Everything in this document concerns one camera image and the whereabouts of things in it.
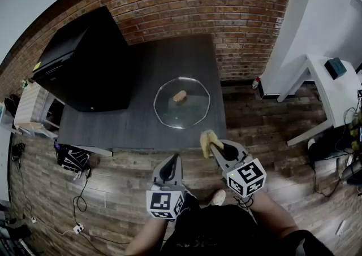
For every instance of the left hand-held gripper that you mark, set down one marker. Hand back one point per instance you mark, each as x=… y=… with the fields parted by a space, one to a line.
x=161 y=202

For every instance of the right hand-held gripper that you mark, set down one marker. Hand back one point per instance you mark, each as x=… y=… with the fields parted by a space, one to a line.
x=246 y=177

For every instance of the yellow sponge cloth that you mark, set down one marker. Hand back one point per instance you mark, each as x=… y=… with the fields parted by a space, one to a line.
x=206 y=142

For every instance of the clear glass plate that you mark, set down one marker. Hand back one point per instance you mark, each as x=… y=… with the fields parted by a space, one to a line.
x=195 y=108

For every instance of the person's right forearm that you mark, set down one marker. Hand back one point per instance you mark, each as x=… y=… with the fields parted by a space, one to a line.
x=271 y=212

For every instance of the person's left forearm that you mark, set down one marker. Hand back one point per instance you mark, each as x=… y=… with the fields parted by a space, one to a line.
x=147 y=235

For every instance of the person's white shoe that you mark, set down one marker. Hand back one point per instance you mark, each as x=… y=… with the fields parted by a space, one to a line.
x=217 y=197

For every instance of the person's black clothing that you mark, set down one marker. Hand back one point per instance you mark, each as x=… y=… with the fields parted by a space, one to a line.
x=220 y=229

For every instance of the white bottle with red cap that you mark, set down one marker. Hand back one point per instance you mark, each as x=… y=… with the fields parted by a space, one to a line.
x=255 y=84

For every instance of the black white patterned bag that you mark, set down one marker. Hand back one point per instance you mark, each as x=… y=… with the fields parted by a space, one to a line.
x=70 y=157

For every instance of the white power socket block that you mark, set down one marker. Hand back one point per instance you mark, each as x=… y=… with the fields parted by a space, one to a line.
x=78 y=228

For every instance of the white desk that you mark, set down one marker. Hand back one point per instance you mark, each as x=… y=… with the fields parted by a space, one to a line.
x=333 y=93

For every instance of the long white power strip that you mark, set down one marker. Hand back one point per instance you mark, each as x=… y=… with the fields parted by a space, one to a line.
x=340 y=228

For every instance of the black mini fridge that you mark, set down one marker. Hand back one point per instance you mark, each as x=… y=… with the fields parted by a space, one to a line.
x=90 y=65

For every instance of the dark blue box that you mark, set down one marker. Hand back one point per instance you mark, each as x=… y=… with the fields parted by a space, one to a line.
x=335 y=68

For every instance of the small white plug adapter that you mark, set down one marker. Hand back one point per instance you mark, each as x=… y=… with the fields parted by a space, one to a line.
x=33 y=219

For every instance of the white wooden shelf unit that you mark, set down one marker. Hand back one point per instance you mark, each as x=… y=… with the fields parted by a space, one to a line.
x=28 y=108

